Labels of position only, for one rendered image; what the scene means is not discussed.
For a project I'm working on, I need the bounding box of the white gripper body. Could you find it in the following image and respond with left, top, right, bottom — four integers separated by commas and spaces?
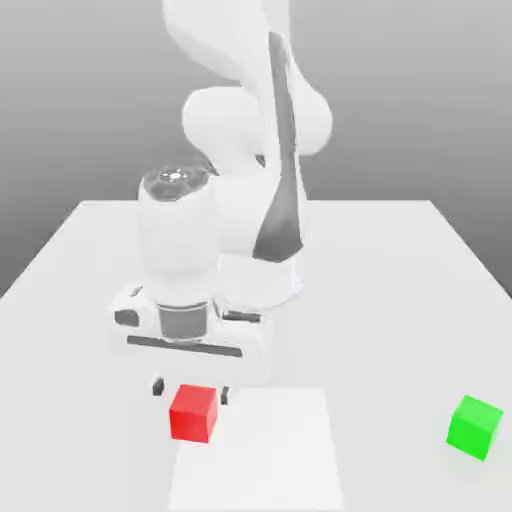
108, 307, 276, 386

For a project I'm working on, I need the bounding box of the small red cube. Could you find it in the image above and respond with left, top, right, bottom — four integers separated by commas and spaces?
168, 383, 219, 445

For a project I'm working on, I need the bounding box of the small green cube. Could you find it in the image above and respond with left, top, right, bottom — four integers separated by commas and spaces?
445, 394, 505, 462

